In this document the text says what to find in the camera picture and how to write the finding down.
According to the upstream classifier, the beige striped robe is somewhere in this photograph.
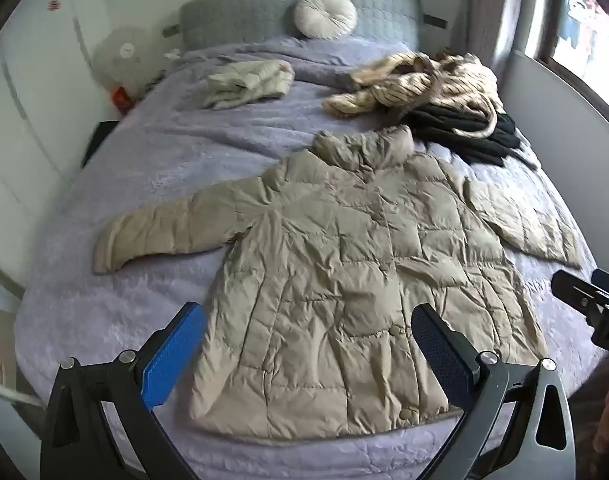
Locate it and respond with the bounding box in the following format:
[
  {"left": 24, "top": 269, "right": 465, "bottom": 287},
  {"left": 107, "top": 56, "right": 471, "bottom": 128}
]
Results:
[{"left": 323, "top": 51, "right": 505, "bottom": 138}]

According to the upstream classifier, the folded cream quilted jacket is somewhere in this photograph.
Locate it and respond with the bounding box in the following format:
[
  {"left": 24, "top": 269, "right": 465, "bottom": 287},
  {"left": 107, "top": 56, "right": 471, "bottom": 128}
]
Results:
[{"left": 202, "top": 59, "right": 296, "bottom": 110}]

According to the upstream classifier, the beige puffer jacket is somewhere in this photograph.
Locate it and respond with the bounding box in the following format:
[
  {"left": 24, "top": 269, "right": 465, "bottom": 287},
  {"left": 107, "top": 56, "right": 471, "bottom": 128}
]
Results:
[{"left": 92, "top": 125, "right": 582, "bottom": 443}]

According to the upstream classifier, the round cream cushion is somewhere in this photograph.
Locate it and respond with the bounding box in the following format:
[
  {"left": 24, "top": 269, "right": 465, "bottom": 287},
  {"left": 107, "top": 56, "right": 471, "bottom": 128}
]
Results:
[{"left": 293, "top": 0, "right": 358, "bottom": 40}]

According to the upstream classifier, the white round fan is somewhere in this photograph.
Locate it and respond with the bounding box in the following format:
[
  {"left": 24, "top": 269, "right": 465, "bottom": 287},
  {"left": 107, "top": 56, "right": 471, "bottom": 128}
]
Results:
[{"left": 92, "top": 27, "right": 158, "bottom": 86}]

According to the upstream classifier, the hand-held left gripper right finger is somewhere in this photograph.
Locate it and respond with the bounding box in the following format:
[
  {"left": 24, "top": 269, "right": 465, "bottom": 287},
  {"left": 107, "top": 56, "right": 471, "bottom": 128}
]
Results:
[{"left": 411, "top": 303, "right": 582, "bottom": 480}]

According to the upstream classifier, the purple bed blanket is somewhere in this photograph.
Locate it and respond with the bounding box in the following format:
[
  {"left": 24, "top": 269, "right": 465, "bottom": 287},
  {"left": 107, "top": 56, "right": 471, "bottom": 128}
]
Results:
[{"left": 14, "top": 35, "right": 605, "bottom": 480}]

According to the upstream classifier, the window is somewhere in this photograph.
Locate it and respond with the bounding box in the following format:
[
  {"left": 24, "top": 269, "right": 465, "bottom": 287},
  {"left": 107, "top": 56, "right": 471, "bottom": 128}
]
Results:
[{"left": 534, "top": 0, "right": 609, "bottom": 121}]

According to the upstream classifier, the grey curtain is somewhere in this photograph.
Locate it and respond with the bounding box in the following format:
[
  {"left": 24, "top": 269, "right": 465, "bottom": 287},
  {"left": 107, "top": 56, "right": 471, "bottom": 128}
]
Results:
[{"left": 467, "top": 0, "right": 550, "bottom": 86}]

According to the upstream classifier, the red box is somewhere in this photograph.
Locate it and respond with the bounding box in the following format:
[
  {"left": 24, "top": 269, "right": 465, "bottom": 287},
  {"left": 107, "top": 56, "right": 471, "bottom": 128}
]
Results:
[{"left": 112, "top": 86, "right": 135, "bottom": 113}]

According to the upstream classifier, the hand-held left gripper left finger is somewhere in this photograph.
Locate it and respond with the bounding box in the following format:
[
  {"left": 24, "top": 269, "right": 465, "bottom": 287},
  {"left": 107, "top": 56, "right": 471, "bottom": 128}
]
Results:
[{"left": 39, "top": 301, "right": 208, "bottom": 480}]

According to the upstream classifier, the black garment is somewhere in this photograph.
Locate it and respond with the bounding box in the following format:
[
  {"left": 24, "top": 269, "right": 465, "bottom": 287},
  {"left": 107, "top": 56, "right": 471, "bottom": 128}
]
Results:
[{"left": 404, "top": 105, "right": 540, "bottom": 168}]

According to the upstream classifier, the grey quilted headboard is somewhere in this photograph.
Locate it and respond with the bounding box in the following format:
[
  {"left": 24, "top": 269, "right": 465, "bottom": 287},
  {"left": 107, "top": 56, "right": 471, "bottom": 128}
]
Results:
[{"left": 178, "top": 0, "right": 426, "bottom": 52}]

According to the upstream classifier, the white wardrobe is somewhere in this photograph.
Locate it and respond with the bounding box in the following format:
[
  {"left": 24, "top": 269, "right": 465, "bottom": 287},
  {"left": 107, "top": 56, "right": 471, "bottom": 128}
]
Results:
[{"left": 0, "top": 0, "right": 120, "bottom": 281}]

